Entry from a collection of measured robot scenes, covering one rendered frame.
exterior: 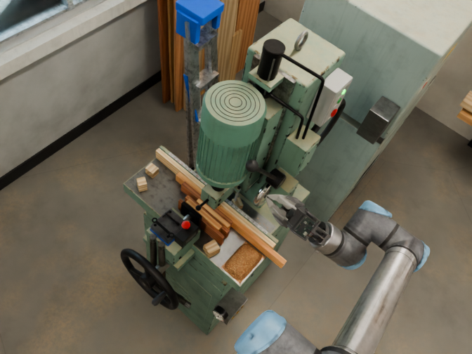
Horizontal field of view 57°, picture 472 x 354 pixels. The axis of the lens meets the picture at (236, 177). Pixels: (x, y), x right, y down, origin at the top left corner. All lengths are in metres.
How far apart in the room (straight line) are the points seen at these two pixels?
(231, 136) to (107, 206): 1.66
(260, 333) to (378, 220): 0.58
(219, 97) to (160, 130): 1.86
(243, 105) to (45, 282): 1.72
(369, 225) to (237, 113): 0.52
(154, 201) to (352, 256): 0.77
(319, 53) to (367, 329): 0.79
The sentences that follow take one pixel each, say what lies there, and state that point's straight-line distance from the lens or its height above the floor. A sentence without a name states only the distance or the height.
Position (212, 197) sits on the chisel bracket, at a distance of 1.50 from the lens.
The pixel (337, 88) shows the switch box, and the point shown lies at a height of 1.48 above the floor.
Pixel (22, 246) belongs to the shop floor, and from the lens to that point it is 2.70.
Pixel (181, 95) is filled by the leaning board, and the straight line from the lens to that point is 3.06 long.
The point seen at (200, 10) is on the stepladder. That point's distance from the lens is 2.03.
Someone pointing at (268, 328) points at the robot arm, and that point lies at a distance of 0.93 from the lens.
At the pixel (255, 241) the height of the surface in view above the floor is 0.94.
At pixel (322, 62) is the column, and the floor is 1.52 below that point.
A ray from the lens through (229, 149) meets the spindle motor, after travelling 1.20.
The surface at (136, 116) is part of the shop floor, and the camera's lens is 3.10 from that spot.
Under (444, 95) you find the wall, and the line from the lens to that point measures 3.64.
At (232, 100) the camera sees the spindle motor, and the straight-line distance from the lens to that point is 1.18.
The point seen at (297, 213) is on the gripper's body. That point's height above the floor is 1.31.
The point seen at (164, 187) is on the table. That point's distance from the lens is 1.71.
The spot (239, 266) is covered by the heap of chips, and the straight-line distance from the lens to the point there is 1.55.
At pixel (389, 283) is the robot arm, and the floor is 1.36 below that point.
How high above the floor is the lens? 2.36
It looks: 56 degrees down
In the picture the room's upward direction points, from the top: 15 degrees clockwise
